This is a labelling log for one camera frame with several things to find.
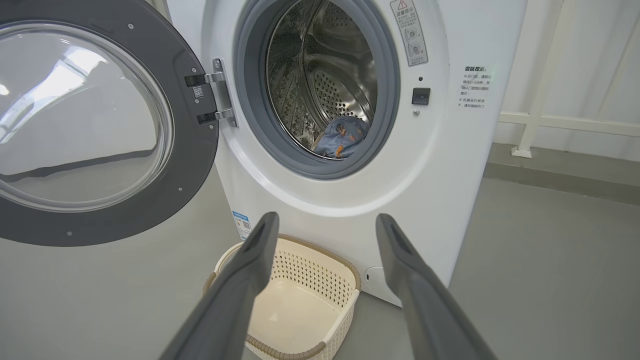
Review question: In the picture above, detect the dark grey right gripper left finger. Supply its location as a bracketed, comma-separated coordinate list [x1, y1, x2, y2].
[159, 211, 280, 360]

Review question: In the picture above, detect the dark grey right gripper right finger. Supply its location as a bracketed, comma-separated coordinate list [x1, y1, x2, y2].
[375, 213, 497, 360]

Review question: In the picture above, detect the grey rimmed glass washer door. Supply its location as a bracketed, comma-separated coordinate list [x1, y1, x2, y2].
[0, 0, 221, 248]

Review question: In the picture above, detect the blue cartoon print garment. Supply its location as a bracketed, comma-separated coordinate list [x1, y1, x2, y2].
[311, 116, 371, 160]

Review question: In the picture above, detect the cream perforated laundry basket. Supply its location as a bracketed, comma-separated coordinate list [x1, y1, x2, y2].
[202, 234, 362, 360]

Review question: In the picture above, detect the white washing machine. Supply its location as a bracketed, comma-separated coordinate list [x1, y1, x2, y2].
[165, 0, 529, 309]

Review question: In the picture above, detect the grey rubber door seal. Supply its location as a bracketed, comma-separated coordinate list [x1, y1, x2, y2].
[232, 0, 401, 180]

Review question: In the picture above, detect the metal door hinge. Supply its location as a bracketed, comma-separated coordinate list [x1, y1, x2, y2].
[184, 58, 240, 129]

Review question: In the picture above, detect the round white filter cover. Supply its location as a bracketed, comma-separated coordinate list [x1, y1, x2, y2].
[364, 266, 389, 296]

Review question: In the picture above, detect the blue energy label sticker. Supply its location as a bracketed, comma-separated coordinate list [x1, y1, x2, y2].
[231, 210, 254, 241]

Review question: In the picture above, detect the white metal railing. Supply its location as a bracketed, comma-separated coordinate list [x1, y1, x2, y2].
[497, 0, 640, 160]

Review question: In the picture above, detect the steel washer drum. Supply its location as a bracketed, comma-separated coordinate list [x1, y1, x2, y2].
[265, 0, 379, 162]

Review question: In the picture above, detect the warning sticker with red triangle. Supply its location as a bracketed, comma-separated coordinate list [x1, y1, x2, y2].
[390, 0, 430, 68]

